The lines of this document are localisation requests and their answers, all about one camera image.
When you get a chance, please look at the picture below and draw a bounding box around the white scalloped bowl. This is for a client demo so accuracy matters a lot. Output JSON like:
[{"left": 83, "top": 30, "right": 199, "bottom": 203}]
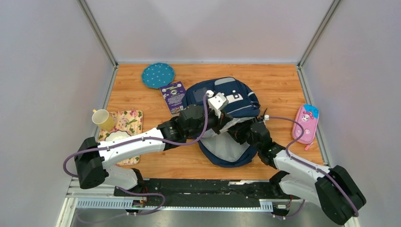
[{"left": 105, "top": 131, "right": 130, "bottom": 141}]

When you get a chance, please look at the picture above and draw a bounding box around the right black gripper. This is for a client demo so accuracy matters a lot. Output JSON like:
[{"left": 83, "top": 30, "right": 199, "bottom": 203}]
[{"left": 225, "top": 120, "right": 261, "bottom": 152}]

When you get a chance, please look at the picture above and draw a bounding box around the floral placemat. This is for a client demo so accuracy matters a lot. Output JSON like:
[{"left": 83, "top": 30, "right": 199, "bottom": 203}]
[{"left": 96, "top": 110, "right": 144, "bottom": 166}]

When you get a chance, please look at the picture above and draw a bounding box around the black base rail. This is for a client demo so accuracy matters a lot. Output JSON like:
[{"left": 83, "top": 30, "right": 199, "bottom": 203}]
[{"left": 113, "top": 178, "right": 301, "bottom": 208}]

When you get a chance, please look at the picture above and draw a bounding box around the yellow mug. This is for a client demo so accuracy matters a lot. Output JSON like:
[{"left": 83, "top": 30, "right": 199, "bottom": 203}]
[{"left": 91, "top": 109, "right": 115, "bottom": 131}]

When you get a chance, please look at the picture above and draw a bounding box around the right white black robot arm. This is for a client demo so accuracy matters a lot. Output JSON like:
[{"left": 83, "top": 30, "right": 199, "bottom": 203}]
[{"left": 228, "top": 122, "right": 366, "bottom": 225}]

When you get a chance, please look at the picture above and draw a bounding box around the purple treehouse book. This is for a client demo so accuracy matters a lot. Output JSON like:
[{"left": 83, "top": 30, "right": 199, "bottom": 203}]
[{"left": 159, "top": 81, "right": 186, "bottom": 116}]

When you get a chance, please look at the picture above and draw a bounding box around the pink cartoon pencil case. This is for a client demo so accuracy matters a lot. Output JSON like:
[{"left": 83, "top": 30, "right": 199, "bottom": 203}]
[{"left": 295, "top": 104, "right": 319, "bottom": 150}]

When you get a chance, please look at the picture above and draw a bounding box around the navy blue backpack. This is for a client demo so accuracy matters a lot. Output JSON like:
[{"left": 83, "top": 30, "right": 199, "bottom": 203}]
[{"left": 182, "top": 77, "right": 260, "bottom": 168}]

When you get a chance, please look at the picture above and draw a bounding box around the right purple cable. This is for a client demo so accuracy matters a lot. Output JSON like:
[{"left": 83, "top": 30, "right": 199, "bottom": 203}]
[{"left": 268, "top": 116, "right": 360, "bottom": 220}]

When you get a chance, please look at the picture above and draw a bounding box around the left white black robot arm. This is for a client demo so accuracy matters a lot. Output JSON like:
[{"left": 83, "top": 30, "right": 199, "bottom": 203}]
[{"left": 74, "top": 105, "right": 233, "bottom": 196}]

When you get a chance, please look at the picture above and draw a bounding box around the teal polka dot plate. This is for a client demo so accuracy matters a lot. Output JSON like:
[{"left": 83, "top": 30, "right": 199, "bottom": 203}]
[{"left": 141, "top": 62, "right": 175, "bottom": 89}]

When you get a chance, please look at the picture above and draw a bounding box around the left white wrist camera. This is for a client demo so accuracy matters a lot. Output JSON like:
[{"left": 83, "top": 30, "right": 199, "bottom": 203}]
[{"left": 206, "top": 90, "right": 229, "bottom": 118}]

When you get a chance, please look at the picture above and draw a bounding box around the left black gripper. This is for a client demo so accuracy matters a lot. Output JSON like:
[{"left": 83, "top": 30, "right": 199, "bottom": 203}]
[{"left": 185, "top": 106, "right": 233, "bottom": 138}]

